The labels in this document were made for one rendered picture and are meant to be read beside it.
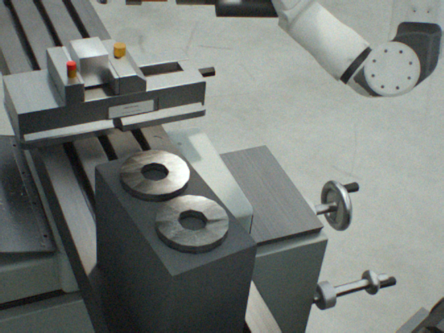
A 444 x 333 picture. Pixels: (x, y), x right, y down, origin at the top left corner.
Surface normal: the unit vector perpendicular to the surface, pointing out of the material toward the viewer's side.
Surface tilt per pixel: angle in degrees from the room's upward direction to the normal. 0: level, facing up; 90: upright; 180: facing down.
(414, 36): 60
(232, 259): 90
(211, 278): 90
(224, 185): 0
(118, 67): 0
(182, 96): 90
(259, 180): 0
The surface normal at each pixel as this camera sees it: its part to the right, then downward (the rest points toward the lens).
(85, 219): 0.09, -0.76
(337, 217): -0.92, 0.18
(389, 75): -0.27, 0.11
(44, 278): 0.39, 0.62
